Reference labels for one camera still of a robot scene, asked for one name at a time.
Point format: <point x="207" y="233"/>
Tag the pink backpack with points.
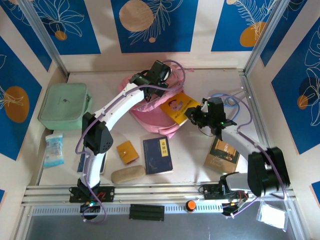
<point x="150" y="120"/>

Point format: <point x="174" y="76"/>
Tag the dark brown book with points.
<point x="220" y="157"/>

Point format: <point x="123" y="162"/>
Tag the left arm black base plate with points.
<point x="108" y="193"/>

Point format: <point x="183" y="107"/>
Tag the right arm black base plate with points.
<point x="208" y="192"/>

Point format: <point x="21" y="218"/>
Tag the aluminium frame post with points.
<point x="266" y="37"/>
<point x="47" y="42"/>

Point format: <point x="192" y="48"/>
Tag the blue panel orange oval print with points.
<point x="15" y="75"/>

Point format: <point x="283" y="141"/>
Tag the orange emergency stop button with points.
<point x="191" y="205"/>

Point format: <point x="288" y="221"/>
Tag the black connector block green light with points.
<point x="90" y="205"/>

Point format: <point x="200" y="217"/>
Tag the orange card wallet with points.
<point x="127" y="152"/>

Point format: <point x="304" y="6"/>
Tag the green fabric pouch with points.
<point x="62" y="105"/>

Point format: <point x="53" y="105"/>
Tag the yellow cartoon book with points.
<point x="175" y="107"/>

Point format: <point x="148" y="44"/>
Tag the blue white tissue pack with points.
<point x="53" y="152"/>

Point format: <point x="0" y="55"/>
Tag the blue panel white flower print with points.
<point x="85" y="37"/>

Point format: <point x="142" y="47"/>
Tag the navy book with yellow label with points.
<point x="80" y="165"/>
<point x="157" y="157"/>

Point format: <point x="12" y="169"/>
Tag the blue panel white leaf outline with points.
<point x="300" y="125"/>

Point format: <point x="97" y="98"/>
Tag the aluminium side rail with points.
<point x="247" y="81"/>

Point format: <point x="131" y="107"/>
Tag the blue panel beige circle print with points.
<point x="175" y="37"/>

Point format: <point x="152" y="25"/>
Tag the blue panel orange feather print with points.
<point x="225" y="37"/>

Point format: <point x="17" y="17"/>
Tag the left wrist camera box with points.
<point x="165" y="73"/>

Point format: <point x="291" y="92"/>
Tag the clear bag with white card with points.
<point x="271" y="215"/>

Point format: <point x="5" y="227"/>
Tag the beige glasses case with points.
<point x="127" y="174"/>

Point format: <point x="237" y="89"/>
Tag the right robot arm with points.
<point x="265" y="175"/>

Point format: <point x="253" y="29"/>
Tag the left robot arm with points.
<point x="117" y="110"/>

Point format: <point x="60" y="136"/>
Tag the black ribbed block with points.
<point x="146" y="212"/>

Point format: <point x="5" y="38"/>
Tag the aluminium front rail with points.
<point x="162" y="191"/>

